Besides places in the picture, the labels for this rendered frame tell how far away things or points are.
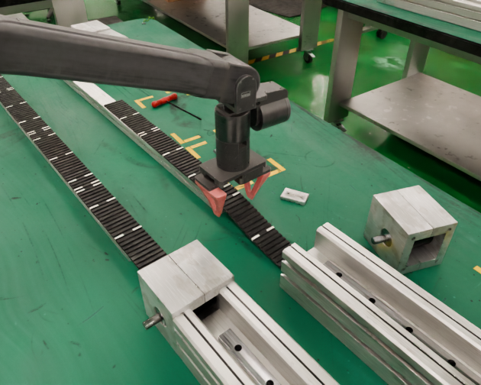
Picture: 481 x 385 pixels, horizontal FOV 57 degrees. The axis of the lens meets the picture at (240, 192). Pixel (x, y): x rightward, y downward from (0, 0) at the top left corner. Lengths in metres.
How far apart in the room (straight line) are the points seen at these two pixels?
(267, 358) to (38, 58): 0.44
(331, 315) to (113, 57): 0.45
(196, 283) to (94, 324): 0.18
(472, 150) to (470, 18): 0.63
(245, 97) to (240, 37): 2.46
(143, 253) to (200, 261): 0.14
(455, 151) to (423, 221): 1.54
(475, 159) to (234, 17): 1.70
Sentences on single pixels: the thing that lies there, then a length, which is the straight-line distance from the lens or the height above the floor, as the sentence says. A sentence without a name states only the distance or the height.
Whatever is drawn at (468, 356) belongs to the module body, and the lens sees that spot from 0.64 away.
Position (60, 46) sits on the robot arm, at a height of 1.16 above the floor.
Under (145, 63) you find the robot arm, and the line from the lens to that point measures 0.58.
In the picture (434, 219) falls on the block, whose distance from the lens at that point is 0.75.
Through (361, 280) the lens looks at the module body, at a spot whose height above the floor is 0.83.
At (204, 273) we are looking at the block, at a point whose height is 0.87.
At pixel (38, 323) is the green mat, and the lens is 0.74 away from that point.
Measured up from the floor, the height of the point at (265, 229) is 0.79.
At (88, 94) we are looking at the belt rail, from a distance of 1.27.
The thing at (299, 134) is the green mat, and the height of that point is 0.78.
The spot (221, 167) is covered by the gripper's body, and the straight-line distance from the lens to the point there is 0.74.
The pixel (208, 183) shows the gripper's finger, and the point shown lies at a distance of 0.75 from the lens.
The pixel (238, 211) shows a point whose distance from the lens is 0.81.
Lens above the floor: 1.33
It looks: 39 degrees down
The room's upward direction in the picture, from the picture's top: straight up
